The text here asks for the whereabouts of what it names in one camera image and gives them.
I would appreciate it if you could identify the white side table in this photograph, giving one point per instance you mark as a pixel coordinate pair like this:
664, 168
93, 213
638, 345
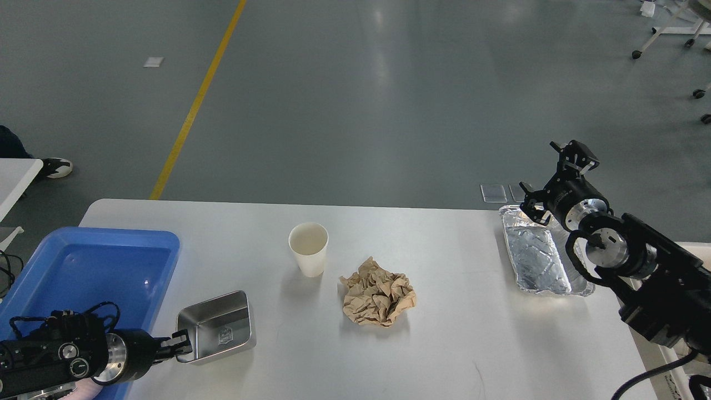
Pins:
16, 176

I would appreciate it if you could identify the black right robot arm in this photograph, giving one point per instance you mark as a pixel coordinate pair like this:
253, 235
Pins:
664, 289

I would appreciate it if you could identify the clear floor plate right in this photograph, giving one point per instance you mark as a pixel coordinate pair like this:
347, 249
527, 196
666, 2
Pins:
518, 194

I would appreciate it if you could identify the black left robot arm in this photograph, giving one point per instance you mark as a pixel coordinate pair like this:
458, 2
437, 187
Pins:
66, 347

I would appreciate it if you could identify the crumpled brown paper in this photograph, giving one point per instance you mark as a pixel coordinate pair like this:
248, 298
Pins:
376, 296

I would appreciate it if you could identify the aluminium foil tray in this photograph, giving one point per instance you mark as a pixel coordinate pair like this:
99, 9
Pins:
538, 257

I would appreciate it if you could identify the seated person in dark clothes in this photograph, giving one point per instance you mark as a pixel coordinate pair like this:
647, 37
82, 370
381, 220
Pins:
51, 168

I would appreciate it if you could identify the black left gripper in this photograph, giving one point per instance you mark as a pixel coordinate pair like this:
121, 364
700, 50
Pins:
132, 352

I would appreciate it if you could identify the pink mug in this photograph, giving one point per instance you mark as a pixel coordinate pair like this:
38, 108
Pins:
83, 389

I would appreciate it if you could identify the clear floor plate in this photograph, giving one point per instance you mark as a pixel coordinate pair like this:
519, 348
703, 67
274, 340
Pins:
518, 194
493, 193

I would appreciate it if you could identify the clear floor plate left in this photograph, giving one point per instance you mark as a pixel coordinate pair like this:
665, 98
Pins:
493, 193

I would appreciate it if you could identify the white paper cup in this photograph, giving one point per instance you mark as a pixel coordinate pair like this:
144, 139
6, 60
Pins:
308, 243

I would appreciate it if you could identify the blue plastic tray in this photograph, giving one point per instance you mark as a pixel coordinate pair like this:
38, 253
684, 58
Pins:
76, 268

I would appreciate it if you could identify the stainless steel rectangular container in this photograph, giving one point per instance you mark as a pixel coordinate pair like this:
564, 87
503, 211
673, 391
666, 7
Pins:
217, 328

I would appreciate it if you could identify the white paper scrap on floor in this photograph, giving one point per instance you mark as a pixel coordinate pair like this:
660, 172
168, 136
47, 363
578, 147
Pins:
153, 62

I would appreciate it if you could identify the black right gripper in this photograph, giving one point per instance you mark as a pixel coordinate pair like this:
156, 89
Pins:
568, 201

